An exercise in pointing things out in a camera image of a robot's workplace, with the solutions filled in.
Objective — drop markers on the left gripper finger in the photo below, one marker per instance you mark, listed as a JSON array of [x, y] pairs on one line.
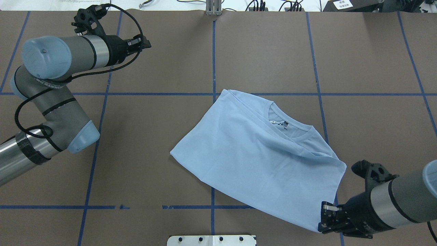
[[144, 44]]

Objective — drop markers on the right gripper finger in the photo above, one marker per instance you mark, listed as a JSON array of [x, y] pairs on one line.
[[329, 209]]

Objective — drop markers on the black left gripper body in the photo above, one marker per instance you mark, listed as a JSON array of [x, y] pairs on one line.
[[115, 50]]

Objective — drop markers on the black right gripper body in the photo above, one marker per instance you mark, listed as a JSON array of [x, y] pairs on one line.
[[358, 211]]

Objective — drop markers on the light blue t-shirt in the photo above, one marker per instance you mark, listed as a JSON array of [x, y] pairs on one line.
[[285, 171]]

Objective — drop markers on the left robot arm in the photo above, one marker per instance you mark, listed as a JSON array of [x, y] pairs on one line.
[[50, 118]]

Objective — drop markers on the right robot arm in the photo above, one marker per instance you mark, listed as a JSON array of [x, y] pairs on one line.
[[389, 201]]

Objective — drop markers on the white clothing hang tag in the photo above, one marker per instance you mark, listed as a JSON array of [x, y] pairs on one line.
[[277, 123]]

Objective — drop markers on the black power adapter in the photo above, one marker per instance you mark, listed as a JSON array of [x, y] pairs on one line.
[[353, 6]]

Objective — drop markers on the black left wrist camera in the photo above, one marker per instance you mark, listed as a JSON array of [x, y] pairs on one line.
[[86, 21]]

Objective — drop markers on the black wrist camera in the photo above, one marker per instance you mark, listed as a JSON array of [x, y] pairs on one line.
[[86, 21], [374, 174]]

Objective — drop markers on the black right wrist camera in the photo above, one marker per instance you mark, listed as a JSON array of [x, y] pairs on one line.
[[374, 174]]

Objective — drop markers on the aluminium frame post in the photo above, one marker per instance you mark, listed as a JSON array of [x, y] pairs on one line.
[[214, 7]]

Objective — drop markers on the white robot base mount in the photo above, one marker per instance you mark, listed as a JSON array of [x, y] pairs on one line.
[[212, 240]]

